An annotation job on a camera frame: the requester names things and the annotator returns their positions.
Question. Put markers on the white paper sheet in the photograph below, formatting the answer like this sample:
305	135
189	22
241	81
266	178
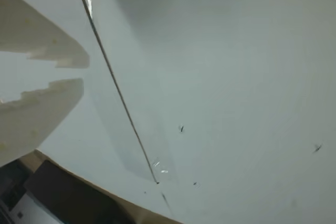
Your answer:
236	77
105	129

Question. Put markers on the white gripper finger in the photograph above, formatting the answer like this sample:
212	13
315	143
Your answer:
34	119
31	32

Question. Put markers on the dark brown open box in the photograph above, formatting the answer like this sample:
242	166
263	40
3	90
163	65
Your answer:
68	184

